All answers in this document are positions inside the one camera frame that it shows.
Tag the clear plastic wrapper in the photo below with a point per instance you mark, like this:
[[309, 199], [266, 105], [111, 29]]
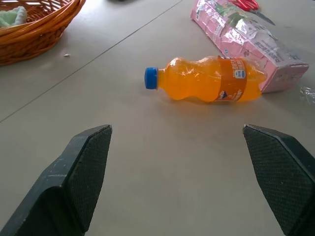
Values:
[[308, 94]]

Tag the woven wicker basket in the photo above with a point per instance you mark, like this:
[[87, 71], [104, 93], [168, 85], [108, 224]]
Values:
[[32, 32]]

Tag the pink tissue pack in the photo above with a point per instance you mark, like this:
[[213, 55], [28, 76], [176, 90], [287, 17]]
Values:
[[248, 41]]

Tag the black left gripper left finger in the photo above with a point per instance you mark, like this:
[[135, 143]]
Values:
[[73, 177]]

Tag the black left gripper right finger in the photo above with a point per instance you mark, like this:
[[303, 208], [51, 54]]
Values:
[[283, 177]]

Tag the light green cloth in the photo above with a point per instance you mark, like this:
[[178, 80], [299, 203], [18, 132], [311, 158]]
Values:
[[11, 16]]

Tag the orange soda bottle blue cap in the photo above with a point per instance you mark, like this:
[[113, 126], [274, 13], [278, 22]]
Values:
[[209, 79]]

